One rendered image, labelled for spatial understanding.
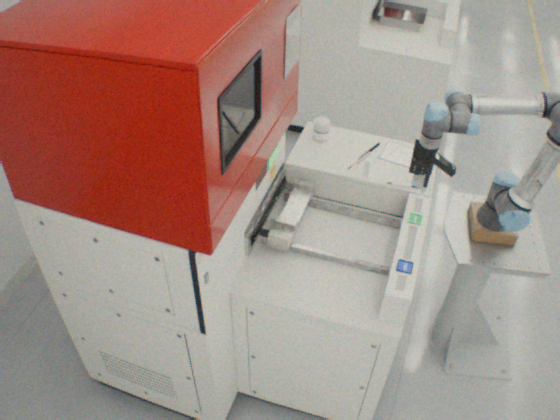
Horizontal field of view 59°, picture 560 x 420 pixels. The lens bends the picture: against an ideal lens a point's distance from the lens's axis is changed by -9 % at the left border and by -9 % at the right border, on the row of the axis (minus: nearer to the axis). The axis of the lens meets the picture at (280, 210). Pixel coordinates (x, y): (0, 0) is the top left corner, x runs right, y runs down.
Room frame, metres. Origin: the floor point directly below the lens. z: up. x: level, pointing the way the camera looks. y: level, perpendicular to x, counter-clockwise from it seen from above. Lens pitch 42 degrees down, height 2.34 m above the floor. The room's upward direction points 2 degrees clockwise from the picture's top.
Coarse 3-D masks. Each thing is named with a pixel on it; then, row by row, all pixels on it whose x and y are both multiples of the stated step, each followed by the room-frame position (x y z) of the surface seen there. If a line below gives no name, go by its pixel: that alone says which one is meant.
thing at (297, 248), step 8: (264, 240) 1.48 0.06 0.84; (296, 248) 1.44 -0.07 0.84; (304, 248) 1.44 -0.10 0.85; (312, 248) 1.44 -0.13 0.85; (312, 256) 1.42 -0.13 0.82; (320, 256) 1.41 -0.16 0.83; (328, 256) 1.40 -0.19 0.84; (336, 256) 1.40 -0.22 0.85; (344, 256) 1.40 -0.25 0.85; (344, 264) 1.38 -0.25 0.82; (352, 264) 1.37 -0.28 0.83; (360, 264) 1.37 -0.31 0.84; (368, 264) 1.36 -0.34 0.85; (376, 264) 1.36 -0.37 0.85; (376, 272) 1.35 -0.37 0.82; (384, 272) 1.34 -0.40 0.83
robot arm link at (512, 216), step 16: (544, 144) 1.48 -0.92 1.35; (544, 160) 1.44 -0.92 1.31; (528, 176) 1.45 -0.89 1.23; (544, 176) 1.42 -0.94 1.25; (512, 192) 1.47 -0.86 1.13; (528, 192) 1.43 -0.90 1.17; (496, 208) 1.49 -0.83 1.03; (512, 208) 1.42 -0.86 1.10; (528, 208) 1.41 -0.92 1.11; (512, 224) 1.40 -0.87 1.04; (528, 224) 1.39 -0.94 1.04
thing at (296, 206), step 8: (296, 192) 1.73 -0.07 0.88; (304, 192) 1.73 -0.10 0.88; (312, 192) 1.73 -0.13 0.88; (288, 200) 1.68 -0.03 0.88; (296, 200) 1.68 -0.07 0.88; (304, 200) 1.68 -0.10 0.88; (288, 208) 1.63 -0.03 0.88; (296, 208) 1.63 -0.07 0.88; (304, 208) 1.63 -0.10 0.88; (288, 216) 1.58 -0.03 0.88; (296, 216) 1.58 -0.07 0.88; (288, 232) 1.49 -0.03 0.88; (280, 248) 1.42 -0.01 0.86; (288, 248) 1.43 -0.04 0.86
